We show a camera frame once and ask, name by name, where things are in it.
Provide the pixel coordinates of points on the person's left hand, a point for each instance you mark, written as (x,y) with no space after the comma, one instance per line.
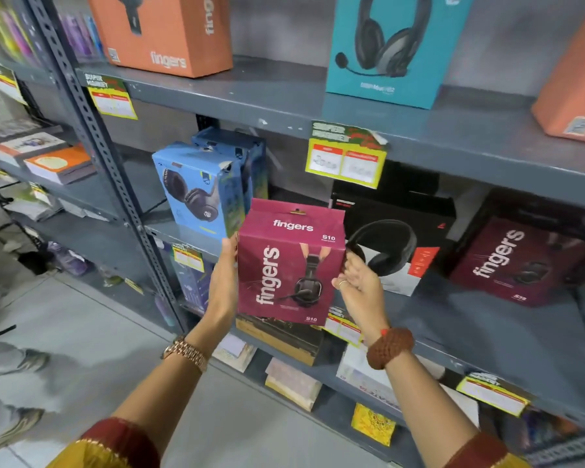
(220,292)

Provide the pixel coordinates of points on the person's right hand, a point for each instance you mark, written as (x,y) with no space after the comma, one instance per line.
(364,297)

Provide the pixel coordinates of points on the person's right thumb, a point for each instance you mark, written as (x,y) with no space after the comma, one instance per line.
(357,262)

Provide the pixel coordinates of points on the person's left fingers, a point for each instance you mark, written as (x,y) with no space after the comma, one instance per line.
(229,255)

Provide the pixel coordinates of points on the person's right forearm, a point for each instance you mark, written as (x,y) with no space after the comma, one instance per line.
(424,399)

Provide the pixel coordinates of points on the person's left forearm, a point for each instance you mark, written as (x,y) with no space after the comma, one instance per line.
(165,385)

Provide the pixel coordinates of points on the yellow green price tag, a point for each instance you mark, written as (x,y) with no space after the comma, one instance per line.
(111,97)
(188,258)
(5,82)
(343,328)
(492,394)
(346,155)

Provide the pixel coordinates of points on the purple box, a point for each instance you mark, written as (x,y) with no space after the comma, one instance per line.
(192,282)

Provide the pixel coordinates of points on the black and white headphone box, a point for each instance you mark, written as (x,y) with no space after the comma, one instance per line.
(404,238)

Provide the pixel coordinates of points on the light blue headphone box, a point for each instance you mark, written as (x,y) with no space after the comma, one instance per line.
(197,187)

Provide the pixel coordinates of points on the brown cardboard box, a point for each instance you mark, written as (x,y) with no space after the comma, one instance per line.
(278,336)

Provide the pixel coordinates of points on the small white flat box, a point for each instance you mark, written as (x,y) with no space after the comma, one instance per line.
(234,352)

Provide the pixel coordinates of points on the dark blue headphone box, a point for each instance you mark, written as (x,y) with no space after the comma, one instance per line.
(243,158)

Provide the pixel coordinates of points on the rose gold wristwatch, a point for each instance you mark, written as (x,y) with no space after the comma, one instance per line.
(185,352)

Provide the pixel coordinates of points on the large white box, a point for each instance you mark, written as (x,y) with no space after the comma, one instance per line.
(365,380)

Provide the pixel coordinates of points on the beige flat box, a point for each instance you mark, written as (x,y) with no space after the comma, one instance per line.
(292,385)

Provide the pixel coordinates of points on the purple bottle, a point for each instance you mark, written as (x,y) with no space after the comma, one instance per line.
(68,258)

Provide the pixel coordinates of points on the dark maroon headphone box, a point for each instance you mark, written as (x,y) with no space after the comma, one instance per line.
(519,260)

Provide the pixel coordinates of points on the yellow patterned packet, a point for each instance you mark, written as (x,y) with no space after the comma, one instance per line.
(373,425)

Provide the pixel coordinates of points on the grey metal shelf rack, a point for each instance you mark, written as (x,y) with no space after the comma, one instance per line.
(282,99)

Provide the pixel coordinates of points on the orange and white box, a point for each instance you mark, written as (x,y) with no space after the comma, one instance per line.
(58,164)

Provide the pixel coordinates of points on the teal headphone box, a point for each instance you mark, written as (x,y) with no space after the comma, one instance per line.
(395,46)

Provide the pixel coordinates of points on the yellow maroon sleeve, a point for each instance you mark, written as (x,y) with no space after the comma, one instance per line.
(107,445)
(485,453)

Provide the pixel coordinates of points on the white picture box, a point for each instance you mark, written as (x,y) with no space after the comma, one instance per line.
(27,146)

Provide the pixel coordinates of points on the orange headphone box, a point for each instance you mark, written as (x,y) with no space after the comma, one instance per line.
(168,31)

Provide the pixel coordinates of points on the row of purple packets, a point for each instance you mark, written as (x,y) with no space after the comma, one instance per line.
(80,36)

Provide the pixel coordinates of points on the plain orange box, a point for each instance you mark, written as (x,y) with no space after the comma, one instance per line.
(573,90)

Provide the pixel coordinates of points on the row of green pink packets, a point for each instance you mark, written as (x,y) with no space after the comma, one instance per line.
(7,26)

